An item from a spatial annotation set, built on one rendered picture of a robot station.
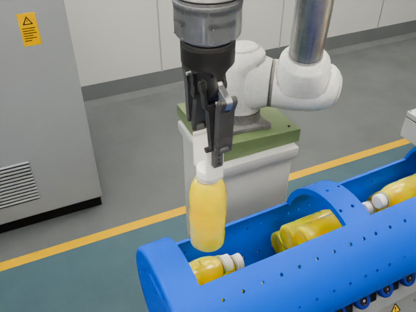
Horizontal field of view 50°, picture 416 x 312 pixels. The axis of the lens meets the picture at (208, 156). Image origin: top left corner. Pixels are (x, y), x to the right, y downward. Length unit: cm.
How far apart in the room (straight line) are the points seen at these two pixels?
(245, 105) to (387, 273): 68
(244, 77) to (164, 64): 249
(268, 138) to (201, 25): 96
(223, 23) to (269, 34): 365
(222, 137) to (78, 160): 194
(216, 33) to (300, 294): 56
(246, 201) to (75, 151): 118
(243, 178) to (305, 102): 33
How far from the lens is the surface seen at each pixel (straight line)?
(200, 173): 73
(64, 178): 259
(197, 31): 57
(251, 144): 147
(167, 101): 372
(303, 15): 125
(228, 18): 57
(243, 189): 156
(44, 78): 227
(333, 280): 97
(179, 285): 85
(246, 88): 141
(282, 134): 152
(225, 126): 63
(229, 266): 103
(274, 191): 165
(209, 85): 62
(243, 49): 141
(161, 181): 292
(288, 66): 137
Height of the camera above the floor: 191
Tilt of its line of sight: 38 degrees down
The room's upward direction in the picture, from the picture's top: straight up
